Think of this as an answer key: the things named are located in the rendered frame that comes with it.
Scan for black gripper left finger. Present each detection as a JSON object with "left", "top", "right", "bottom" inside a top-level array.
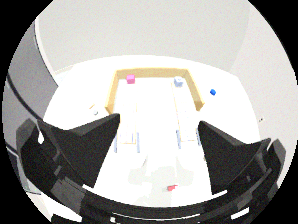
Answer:
[{"left": 37, "top": 112, "right": 121, "bottom": 189}]

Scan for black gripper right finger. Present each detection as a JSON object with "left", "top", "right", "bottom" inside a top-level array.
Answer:
[{"left": 198, "top": 120, "right": 271, "bottom": 196}]

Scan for pink block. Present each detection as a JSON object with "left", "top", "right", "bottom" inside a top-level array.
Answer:
[{"left": 168, "top": 184, "right": 180, "bottom": 192}]

